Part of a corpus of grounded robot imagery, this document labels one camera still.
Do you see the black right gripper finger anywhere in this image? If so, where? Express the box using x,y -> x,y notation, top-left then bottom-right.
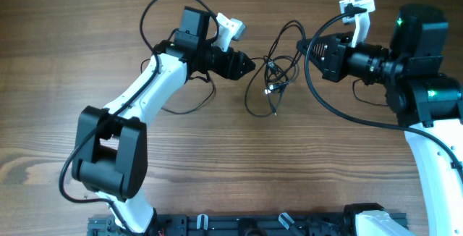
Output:
296,35 -> 336,54
304,51 -> 325,72

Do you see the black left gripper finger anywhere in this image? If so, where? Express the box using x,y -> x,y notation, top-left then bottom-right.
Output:
226,67 -> 253,80
232,51 -> 255,70

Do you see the thick black USB cable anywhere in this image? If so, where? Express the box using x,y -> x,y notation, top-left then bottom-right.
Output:
244,20 -> 307,118

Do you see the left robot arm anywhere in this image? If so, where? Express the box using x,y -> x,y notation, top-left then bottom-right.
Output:
70,7 -> 255,235

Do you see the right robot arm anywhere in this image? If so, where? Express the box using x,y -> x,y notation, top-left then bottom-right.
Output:
297,4 -> 462,235

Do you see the black right camera cable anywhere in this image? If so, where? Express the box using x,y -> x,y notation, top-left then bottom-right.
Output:
304,6 -> 463,179

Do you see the black camera cable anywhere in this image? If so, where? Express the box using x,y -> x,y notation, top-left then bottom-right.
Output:
58,0 -> 221,236
304,6 -> 463,179

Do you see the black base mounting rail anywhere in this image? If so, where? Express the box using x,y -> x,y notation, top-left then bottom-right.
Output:
87,213 -> 354,236

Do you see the black left camera cable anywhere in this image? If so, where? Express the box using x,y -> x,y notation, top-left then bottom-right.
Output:
58,0 -> 221,236

